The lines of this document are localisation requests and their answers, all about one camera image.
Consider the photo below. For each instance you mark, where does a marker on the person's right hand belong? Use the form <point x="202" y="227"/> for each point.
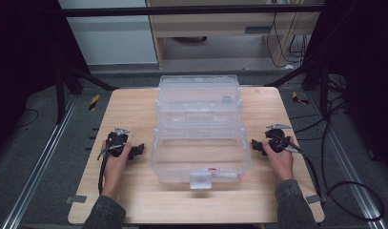
<point x="280" y="167"/>

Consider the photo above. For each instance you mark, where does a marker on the red and white tube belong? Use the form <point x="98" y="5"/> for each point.
<point x="225" y="173"/>

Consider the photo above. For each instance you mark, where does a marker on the grey tape piece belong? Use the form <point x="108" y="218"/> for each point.
<point x="76" y="199"/>
<point x="313" y="199"/>

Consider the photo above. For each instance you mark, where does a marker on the yellow and black tape strip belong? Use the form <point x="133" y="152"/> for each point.
<point x="93" y="102"/>
<point x="299" y="98"/>

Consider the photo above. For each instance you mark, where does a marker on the black metal stand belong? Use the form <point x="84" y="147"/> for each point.
<point x="67" y="82"/>
<point x="312" y="73"/>

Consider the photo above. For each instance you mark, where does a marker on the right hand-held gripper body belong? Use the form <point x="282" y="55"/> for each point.
<point x="277" y="140"/>

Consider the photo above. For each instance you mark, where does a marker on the black curtain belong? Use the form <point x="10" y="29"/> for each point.
<point x="363" y="70"/>
<point x="23" y="63"/>

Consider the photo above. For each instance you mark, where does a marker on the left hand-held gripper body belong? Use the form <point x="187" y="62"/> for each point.
<point x="117" y="141"/>

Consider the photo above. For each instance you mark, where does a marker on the person's left hand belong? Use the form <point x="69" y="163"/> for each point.
<point x="114" y="171"/>

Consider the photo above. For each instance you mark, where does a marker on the beige wooden desk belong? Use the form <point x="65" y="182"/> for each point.
<point x="214" y="28"/>

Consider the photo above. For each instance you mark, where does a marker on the metal floor rail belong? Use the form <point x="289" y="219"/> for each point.
<point x="39" y="162"/>
<point x="350" y="168"/>

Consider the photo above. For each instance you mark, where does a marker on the black horizontal bar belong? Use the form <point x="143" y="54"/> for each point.
<point x="191" y="10"/>

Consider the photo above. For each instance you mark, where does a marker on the white cabinet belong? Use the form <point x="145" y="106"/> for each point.
<point x="112" y="35"/>

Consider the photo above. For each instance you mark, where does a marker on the clear plastic storage box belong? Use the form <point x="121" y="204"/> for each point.
<point x="199" y="133"/>

